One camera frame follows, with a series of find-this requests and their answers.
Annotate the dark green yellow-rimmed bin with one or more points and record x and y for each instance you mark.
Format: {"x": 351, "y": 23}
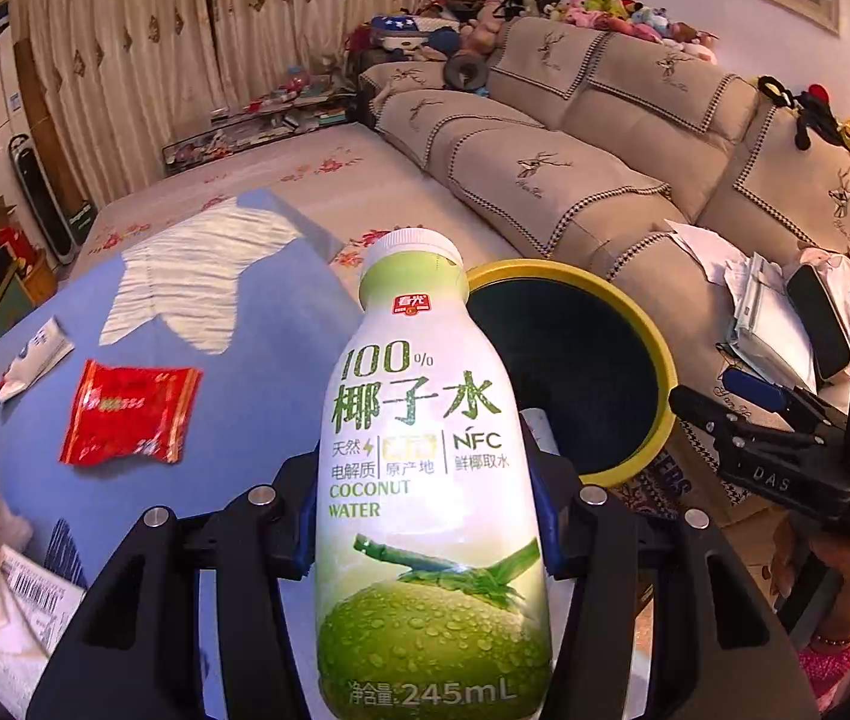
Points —
{"x": 582, "y": 360}

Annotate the white blue toothpaste tube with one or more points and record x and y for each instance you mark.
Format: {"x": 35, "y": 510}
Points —
{"x": 31, "y": 360}

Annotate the cluttered glass coffee table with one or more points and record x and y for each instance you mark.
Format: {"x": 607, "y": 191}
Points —
{"x": 267, "y": 120}

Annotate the beige sofa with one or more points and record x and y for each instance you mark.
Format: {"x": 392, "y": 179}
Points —
{"x": 582, "y": 165}

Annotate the grey neck pillow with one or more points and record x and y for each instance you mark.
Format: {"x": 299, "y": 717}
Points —
{"x": 465, "y": 71}

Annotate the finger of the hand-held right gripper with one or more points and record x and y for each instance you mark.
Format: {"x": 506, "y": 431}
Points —
{"x": 755, "y": 382}
{"x": 702, "y": 412}

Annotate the black bag on sofa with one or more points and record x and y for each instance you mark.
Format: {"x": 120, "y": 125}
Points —
{"x": 819, "y": 322}

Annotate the person's right forearm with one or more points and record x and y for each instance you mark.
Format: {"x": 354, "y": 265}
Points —
{"x": 841, "y": 679}

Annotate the row of plush toys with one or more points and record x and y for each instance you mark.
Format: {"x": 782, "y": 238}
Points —
{"x": 605, "y": 7}

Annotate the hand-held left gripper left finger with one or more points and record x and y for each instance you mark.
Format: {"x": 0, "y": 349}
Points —
{"x": 297, "y": 532}

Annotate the person's right hand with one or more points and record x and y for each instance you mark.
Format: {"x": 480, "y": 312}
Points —
{"x": 830, "y": 585}

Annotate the black red plush toy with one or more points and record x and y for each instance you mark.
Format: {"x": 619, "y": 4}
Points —
{"x": 808, "y": 109}

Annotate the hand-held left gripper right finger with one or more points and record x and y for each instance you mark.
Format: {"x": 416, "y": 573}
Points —
{"x": 551, "y": 532}

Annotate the red snack wrapper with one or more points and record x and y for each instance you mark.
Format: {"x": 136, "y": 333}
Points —
{"x": 129, "y": 412}

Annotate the floral mattress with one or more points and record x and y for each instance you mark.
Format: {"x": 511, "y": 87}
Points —
{"x": 335, "y": 165}

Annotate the green coconut water bottle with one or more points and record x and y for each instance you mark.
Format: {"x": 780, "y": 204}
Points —
{"x": 432, "y": 465}

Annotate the light blue document folder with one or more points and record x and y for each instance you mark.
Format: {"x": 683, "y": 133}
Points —
{"x": 763, "y": 307}

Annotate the beige patterned curtain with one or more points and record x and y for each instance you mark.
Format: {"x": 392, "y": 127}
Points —
{"x": 305, "y": 0}
{"x": 95, "y": 67}

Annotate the green box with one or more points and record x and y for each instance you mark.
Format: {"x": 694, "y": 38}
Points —
{"x": 83, "y": 217}

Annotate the white papers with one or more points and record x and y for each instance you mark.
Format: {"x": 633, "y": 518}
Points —
{"x": 702, "y": 247}

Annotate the blue star-print cushion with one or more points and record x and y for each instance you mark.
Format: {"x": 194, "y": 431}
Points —
{"x": 395, "y": 26}

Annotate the white barcode paper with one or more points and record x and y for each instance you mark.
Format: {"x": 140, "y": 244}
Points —
{"x": 42, "y": 600}

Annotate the black tower fan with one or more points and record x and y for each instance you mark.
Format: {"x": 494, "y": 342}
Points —
{"x": 38, "y": 195}

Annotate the green yellow television cabinet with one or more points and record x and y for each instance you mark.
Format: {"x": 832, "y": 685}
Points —
{"x": 12, "y": 300}

